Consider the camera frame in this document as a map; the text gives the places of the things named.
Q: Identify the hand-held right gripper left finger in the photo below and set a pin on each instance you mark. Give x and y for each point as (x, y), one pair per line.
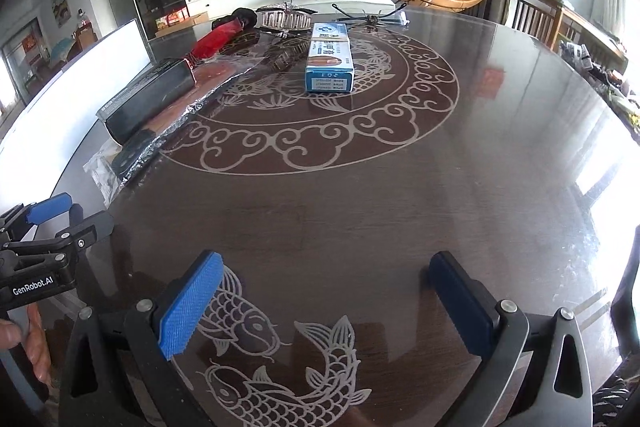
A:
(192, 302)

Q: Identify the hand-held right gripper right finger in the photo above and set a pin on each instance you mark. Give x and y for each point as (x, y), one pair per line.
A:
(460, 307)

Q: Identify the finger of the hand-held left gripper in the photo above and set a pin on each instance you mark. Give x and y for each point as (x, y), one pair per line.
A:
(47, 208)
(85, 232)

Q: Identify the long black box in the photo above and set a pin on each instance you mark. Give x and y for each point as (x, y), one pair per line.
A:
(150, 99)

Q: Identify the clear foil plastic bag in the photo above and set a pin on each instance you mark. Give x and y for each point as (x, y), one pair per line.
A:
(215, 77)

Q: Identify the red foil packet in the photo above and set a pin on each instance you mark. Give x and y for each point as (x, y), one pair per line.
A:
(212, 41)

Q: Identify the blue and white carton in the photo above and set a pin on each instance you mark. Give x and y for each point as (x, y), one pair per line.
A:
(330, 57)

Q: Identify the person's left hand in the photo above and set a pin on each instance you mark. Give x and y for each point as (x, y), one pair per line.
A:
(9, 334)

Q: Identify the white board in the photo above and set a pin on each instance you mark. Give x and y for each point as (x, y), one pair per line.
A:
(75, 107)

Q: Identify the black pouch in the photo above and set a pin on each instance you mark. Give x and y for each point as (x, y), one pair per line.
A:
(245, 14)

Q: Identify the cluttered wooden side table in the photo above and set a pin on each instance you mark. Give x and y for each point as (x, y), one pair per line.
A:
(595, 42)

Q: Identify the wooden chair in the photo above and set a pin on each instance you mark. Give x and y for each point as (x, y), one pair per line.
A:
(532, 12)

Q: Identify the white low table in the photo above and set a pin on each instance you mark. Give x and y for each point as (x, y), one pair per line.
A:
(340, 2)

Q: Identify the framed wall picture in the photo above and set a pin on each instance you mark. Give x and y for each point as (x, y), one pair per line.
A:
(61, 6)

